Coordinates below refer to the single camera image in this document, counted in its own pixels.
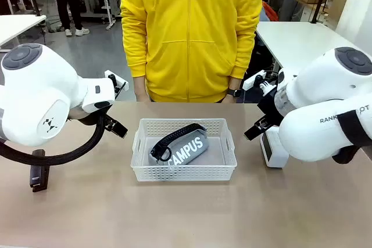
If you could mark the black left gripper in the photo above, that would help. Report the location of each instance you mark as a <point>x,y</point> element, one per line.
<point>87,117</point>

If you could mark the white perforated plastic basket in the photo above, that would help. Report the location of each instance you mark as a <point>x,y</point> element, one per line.
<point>183,174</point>

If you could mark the person's left forearm yellow sleeve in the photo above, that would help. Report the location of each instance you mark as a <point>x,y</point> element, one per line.
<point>244,53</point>

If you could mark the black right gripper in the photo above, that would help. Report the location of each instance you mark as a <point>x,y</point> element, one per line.
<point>270,105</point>

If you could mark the person's left hand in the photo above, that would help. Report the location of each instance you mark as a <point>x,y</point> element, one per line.
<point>230,100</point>

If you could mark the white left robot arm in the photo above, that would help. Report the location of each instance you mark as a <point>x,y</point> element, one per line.
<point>37,100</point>

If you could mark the person in yellow hoodie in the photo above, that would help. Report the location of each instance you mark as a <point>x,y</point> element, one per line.
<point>189,41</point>

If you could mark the orange cloth item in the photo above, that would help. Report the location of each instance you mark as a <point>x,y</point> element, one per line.
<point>268,11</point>

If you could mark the black smartwatch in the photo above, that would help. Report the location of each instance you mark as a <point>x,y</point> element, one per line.
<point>234,92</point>

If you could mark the person's right hand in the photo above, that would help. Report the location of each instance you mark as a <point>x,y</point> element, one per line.
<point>142,91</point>

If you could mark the grey CAMPUS pencil case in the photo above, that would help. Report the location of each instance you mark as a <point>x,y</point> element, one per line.
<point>189,149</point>

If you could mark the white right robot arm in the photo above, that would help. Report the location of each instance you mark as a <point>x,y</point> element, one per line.
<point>319,85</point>

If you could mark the large white table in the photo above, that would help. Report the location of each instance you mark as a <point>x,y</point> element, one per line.
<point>296,41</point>

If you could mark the person's right forearm yellow sleeve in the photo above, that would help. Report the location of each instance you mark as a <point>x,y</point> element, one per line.
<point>135,53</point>

